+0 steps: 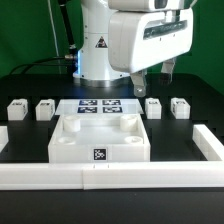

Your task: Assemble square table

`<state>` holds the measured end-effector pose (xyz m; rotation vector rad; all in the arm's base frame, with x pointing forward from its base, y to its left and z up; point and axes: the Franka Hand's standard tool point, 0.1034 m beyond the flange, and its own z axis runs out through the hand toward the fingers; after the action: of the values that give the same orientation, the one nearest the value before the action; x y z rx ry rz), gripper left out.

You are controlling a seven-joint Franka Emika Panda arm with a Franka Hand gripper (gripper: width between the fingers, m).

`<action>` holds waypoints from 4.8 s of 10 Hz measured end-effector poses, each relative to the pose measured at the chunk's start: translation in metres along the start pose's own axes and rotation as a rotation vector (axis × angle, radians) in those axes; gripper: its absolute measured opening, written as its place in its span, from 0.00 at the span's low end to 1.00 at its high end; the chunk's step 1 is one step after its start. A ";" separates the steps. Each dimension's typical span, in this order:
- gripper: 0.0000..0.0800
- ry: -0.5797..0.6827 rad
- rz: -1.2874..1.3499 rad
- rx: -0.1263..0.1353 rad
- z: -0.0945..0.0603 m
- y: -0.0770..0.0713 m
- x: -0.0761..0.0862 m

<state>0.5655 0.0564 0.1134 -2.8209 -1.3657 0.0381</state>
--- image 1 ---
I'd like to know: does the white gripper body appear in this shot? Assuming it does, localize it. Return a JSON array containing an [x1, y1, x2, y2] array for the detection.
[[108, 9, 193, 73]]

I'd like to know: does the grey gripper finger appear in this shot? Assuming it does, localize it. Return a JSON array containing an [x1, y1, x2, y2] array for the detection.
[[130, 70, 147, 97], [159, 58, 176, 85]]

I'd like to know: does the white square table top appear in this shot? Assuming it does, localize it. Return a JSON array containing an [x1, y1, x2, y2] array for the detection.
[[48, 114, 151, 164]]

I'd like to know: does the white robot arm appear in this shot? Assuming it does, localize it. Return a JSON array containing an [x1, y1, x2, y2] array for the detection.
[[73, 0, 197, 97]]

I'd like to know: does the white U-shaped obstacle fence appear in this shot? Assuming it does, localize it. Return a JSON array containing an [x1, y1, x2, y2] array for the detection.
[[0, 124, 224, 190]]

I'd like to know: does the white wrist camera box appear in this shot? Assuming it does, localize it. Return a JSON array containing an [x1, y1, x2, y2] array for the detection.
[[108, 0, 169, 12]]

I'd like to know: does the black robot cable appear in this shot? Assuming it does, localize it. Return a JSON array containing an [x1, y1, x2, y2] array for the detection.
[[9, 0, 80, 76]]

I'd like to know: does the white marker base plate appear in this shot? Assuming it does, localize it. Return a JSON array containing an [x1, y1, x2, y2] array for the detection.
[[55, 99, 143, 115]]

